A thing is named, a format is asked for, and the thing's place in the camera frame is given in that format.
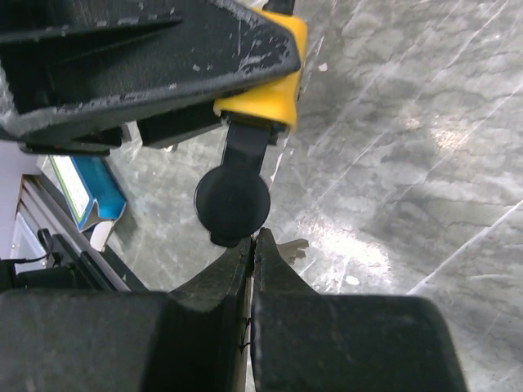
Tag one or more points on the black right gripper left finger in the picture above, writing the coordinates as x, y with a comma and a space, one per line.
68, 328

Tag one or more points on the blue toothpaste box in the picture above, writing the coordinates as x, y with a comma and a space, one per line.
91, 192

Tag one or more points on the small silver keys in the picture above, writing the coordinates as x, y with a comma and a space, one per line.
293, 250

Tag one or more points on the yellow padlock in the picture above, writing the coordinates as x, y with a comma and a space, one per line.
232, 201

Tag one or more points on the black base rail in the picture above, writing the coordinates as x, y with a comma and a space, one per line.
47, 251

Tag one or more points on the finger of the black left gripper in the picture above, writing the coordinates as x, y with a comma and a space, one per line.
176, 126
72, 68

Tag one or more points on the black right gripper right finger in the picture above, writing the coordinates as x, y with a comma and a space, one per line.
305, 341

